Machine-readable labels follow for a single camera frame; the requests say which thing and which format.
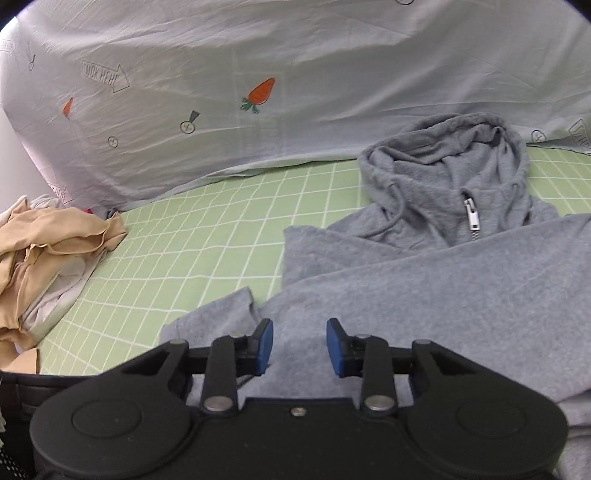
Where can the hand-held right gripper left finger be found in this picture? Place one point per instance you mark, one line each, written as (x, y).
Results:
(264, 344)

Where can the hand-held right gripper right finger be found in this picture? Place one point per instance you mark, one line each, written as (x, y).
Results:
(334, 346)

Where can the grey zip hoodie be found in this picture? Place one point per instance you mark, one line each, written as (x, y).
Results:
(415, 295)

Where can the beige garment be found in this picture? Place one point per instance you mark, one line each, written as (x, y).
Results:
(51, 240)

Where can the grey carrot print quilt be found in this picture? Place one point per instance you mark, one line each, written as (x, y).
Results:
(277, 69)

